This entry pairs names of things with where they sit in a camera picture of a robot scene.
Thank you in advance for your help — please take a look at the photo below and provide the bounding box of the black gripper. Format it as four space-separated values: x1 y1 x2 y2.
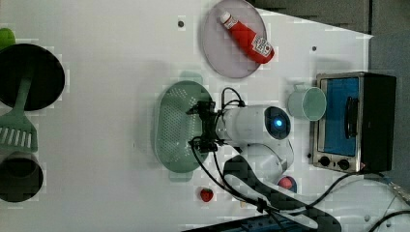
186 101 224 153

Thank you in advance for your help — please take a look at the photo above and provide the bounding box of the green plastic strainer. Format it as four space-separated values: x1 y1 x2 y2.
153 71 212 182

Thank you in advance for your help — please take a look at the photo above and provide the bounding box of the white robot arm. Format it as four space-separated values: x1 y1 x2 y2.
186 101 341 232

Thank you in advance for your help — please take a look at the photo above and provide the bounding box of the red strawberry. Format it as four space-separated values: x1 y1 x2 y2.
200 188 214 202

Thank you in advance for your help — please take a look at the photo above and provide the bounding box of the grey round plate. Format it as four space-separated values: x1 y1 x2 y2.
200 0 267 78

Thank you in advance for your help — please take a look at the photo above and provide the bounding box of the peeled banana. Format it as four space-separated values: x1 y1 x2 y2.
240 201 247 208

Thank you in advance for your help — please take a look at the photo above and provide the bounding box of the red ketchup bottle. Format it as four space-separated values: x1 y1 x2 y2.
220 12 275 64

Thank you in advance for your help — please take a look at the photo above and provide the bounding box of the strawberry in blue bowl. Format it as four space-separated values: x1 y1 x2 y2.
278 177 293 189

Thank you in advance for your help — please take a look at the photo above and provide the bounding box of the blue bowl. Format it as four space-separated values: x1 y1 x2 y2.
278 176 297 192

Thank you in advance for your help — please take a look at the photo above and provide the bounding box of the green mug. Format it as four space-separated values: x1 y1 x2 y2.
286 84 327 122

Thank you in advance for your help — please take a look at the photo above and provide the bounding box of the black toaster oven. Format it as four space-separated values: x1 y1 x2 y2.
312 72 396 173

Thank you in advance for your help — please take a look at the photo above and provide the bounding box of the green slotted spatula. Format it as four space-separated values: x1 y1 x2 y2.
0 78 38 153

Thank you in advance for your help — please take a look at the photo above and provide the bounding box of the dark grey pot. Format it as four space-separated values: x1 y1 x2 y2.
0 152 44 203

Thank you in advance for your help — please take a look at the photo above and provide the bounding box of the black frying pan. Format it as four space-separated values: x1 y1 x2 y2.
0 43 66 111

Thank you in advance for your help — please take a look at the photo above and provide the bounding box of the lime green object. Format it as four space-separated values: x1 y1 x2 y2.
0 28 15 49

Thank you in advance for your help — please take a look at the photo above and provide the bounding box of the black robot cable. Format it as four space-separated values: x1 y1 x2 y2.
190 86 410 232

